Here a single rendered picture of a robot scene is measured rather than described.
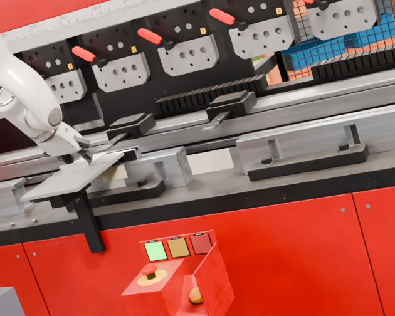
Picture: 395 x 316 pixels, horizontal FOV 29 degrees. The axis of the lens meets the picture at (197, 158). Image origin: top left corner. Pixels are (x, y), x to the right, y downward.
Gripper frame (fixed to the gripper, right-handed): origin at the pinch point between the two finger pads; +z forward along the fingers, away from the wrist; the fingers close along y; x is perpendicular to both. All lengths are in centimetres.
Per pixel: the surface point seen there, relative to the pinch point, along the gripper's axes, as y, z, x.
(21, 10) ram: 3.8, -29.3, -30.3
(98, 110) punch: -6.6, -3.2, -12.2
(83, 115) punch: -1.6, -3.1, -11.8
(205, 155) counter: 82, 231, -146
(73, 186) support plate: -7.8, -10.1, 15.5
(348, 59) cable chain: -69, 28, -34
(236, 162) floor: 82, 277, -166
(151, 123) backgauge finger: -7.0, 24.0, -24.1
